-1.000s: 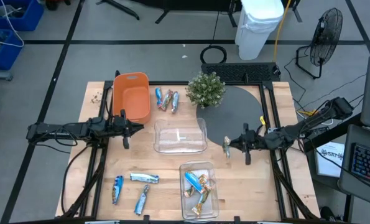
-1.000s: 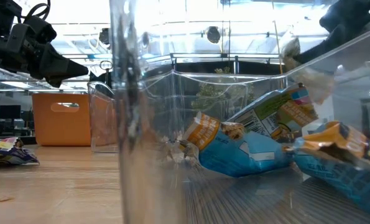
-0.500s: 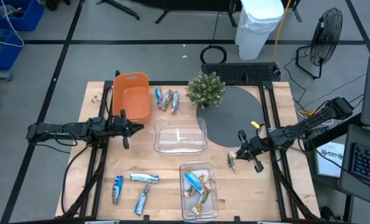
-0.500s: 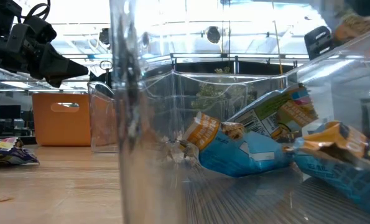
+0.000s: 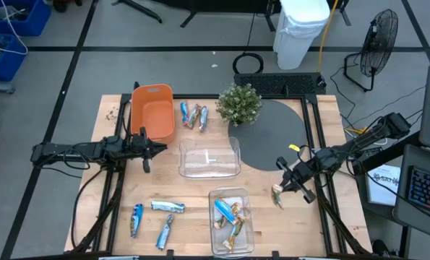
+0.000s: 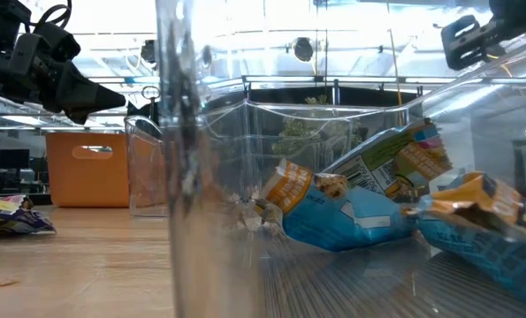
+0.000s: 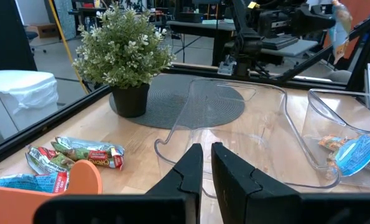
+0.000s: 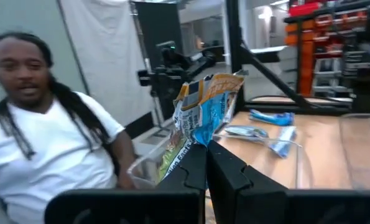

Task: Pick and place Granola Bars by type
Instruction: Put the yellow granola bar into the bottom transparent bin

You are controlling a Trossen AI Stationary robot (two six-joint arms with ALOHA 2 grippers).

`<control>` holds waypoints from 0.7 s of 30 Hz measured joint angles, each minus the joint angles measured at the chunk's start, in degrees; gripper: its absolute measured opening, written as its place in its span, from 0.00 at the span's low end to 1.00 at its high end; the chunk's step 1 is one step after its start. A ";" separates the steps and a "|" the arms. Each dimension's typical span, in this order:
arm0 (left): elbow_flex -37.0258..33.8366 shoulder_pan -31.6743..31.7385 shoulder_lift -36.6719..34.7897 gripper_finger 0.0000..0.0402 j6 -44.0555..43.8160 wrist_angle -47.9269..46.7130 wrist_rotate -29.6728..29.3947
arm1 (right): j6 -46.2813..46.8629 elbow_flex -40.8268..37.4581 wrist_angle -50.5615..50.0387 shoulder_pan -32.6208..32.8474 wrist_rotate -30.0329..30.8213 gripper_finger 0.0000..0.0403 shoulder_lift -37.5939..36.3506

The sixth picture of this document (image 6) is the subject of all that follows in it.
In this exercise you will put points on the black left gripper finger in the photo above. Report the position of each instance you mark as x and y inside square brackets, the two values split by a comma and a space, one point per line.
[86, 97]

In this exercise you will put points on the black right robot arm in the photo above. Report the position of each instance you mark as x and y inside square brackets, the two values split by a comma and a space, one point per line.
[519, 11]

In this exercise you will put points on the orange blue granola bar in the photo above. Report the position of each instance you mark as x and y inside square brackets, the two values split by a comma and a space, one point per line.
[488, 260]
[386, 154]
[346, 221]

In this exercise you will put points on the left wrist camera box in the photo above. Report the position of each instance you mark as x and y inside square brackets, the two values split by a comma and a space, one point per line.
[59, 42]

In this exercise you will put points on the black computer monitor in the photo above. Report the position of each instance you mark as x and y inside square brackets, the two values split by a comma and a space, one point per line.
[14, 159]

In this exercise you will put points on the black round ceiling lamp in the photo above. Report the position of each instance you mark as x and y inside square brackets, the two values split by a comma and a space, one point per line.
[148, 51]
[303, 49]

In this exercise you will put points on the clear plastic bin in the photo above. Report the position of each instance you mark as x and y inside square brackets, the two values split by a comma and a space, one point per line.
[227, 265]
[145, 194]

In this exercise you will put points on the orange plastic bin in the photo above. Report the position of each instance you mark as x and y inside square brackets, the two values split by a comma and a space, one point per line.
[90, 185]

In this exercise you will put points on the potted plant white flowers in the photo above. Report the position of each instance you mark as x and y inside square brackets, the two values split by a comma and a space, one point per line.
[298, 132]

